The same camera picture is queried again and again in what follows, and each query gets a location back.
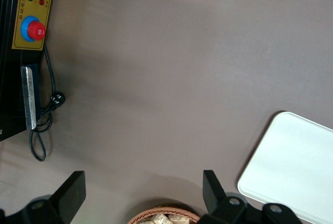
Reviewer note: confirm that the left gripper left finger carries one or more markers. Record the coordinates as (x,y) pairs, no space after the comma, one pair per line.
(67,198)

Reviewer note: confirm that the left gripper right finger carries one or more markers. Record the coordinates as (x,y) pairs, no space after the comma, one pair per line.
(216,203)

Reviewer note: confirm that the pale plastic serving tray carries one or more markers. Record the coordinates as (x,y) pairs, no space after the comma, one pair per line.
(291,164)

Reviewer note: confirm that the clear-wrapped tan snack packet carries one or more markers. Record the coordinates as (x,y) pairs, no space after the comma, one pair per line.
(158,219)
(179,219)

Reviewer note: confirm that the dark brown round wicker basket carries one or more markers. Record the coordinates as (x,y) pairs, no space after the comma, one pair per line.
(138,217)

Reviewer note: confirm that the yellow-panel black control box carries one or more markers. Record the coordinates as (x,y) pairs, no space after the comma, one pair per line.
(15,60)

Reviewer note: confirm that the silver metal bracket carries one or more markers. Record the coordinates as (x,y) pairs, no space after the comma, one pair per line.
(29,96)

